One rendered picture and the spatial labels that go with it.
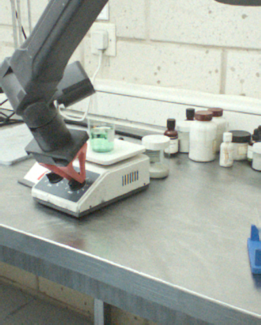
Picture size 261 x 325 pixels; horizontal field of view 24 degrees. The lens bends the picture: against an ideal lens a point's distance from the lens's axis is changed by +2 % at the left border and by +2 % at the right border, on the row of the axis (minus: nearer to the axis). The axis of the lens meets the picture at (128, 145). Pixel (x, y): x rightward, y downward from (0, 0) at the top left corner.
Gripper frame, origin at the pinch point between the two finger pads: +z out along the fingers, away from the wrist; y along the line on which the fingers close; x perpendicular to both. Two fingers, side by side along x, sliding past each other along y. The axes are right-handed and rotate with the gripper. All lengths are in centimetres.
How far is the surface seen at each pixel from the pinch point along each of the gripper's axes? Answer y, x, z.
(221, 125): -5.9, -39.0, 22.2
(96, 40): 36, -55, 11
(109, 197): -4.2, -1.3, 6.2
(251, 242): -32.1, -0.3, 8.4
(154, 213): -12.5, -2.2, 9.3
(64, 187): 1.9, 2.1, 1.3
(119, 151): -2.7, -9.9, 2.9
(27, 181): 17.2, -1.4, 6.4
